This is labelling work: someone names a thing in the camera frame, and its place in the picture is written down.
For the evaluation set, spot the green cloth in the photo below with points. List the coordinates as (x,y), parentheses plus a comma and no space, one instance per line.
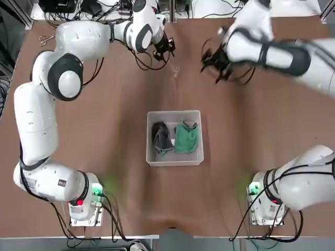
(185,138)

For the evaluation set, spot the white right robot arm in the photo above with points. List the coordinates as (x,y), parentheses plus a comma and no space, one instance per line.
(248,47)

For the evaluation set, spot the small glass beaker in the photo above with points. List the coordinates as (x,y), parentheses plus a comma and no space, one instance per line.
(175,72)

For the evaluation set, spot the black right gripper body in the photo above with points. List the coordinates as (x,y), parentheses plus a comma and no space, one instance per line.
(221,60)

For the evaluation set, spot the dark grey cloth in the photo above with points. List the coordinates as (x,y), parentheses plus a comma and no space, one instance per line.
(161,136)

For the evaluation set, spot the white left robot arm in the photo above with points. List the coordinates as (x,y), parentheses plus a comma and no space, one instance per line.
(36,125)

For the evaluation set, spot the flat black device box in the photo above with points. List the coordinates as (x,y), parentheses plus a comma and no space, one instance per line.
(57,5)

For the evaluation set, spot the black power adapter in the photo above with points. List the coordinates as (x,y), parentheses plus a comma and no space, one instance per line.
(94,6)

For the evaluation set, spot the translucent plastic box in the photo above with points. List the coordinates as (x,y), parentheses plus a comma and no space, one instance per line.
(175,162)

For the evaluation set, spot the aluminium frame post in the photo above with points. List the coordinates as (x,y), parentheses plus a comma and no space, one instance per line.
(172,10)
(24,15)
(327,10)

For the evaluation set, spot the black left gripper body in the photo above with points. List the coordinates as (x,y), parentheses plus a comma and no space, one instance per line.
(165,45)

